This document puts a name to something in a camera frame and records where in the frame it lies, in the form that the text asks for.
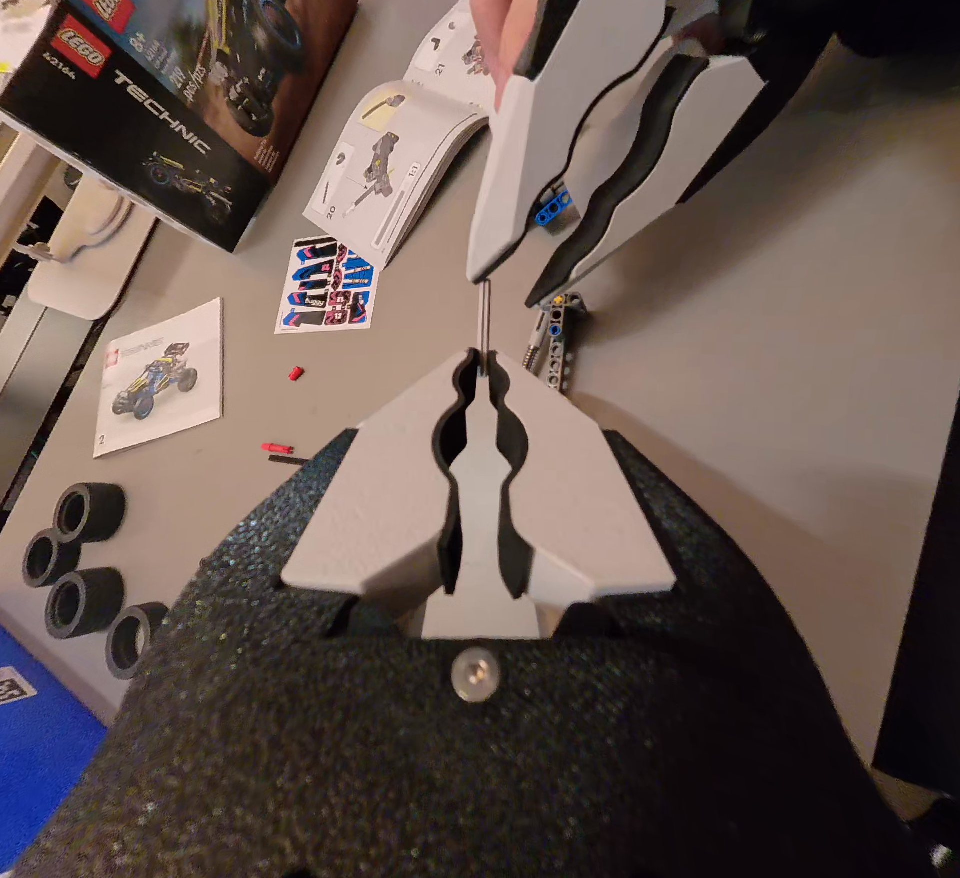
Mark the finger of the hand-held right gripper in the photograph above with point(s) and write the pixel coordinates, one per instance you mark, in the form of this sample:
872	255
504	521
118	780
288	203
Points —
697	120
540	142

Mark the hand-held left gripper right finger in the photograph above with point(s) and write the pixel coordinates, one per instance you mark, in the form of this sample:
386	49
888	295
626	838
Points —
592	510

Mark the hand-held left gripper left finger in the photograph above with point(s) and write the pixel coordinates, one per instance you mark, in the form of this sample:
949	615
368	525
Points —
360	510

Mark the thin grey lego axle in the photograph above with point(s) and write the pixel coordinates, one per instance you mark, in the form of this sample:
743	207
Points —
484	323

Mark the blue lego beam piece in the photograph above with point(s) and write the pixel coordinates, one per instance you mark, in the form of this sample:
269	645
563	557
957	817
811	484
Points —
553	206

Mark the short black lego axle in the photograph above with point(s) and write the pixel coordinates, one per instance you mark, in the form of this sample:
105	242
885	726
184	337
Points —
291	458

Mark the grey lego beam assembly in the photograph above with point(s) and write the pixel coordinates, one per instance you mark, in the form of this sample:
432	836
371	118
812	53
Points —
559	360

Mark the open lego instruction booklet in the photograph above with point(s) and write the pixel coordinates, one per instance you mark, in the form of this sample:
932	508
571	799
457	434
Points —
382	165

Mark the lego sticker sheet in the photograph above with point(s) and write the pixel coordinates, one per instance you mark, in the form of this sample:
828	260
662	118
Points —
322	285

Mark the closed lego instruction booklet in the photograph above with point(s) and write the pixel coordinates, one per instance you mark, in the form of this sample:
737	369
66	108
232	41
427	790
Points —
157	398

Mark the black rubber lego tire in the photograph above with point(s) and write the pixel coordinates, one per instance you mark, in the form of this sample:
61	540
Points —
120	657
105	510
101	596
34	570

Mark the lego set box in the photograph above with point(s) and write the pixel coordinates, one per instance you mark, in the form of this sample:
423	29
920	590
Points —
225	30

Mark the blue tagged storage bin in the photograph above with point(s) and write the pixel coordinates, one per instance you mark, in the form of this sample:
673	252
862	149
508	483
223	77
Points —
52	675

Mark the white chair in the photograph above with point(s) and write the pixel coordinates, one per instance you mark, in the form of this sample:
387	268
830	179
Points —
82	270

